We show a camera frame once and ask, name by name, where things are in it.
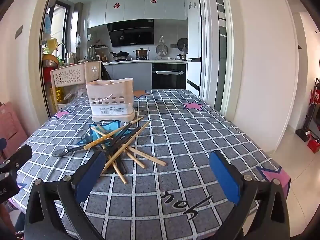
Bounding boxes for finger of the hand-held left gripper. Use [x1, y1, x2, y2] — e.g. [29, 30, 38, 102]
[0, 144, 33, 174]

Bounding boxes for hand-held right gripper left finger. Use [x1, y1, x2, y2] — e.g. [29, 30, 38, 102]
[24, 151, 107, 240]

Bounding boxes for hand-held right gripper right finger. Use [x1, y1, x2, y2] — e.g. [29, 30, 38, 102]
[209, 150, 297, 240]

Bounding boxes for pile of chopsticks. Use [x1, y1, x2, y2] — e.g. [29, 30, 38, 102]
[83, 116, 167, 184]

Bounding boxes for cream utensil holder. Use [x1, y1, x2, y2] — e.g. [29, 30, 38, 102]
[86, 78, 137, 122]

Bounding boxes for pink chair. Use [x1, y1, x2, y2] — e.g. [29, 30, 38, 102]
[0, 102, 28, 161]

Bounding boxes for translucent blue spoon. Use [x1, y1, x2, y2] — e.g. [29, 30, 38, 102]
[81, 132, 113, 147]

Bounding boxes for grey checked star tablecloth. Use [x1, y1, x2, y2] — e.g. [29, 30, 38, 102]
[11, 89, 292, 240]

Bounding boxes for red box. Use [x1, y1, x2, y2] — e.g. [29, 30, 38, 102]
[307, 137, 320, 153]

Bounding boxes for cream perforated storage cart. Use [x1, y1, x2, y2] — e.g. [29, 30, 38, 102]
[50, 61, 102, 113]

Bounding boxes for black bag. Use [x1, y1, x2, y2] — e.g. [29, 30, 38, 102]
[100, 62, 112, 81]

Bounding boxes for kitchen counter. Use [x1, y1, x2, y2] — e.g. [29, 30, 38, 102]
[102, 59, 188, 90]

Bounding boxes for black upright stand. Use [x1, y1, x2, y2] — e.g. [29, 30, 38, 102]
[296, 78, 320, 142]

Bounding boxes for black built-in oven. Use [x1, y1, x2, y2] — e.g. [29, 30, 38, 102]
[152, 63, 187, 90]

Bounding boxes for glass jar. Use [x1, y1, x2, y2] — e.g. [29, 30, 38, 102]
[87, 45, 97, 62]

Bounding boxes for yellow cloth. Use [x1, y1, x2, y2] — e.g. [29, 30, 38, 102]
[47, 38, 59, 53]

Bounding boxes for curved kitchen faucet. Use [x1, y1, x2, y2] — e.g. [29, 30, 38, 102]
[57, 43, 69, 58]

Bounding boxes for copper cooking pot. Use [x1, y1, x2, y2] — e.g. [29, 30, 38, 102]
[133, 48, 150, 58]

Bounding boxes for white refrigerator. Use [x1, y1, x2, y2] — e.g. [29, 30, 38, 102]
[186, 0, 203, 91]

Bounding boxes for round black pan lid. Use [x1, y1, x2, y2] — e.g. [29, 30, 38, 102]
[177, 38, 189, 51]

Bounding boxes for round metal steamer rack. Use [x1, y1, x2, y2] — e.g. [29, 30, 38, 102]
[156, 44, 168, 57]

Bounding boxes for black range hood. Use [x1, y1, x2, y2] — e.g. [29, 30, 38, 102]
[107, 19, 155, 47]

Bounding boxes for black-handled metal spoon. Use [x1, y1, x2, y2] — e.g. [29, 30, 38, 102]
[52, 146, 87, 158]

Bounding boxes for white wall cabinets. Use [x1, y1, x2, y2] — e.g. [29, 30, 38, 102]
[87, 0, 188, 29]

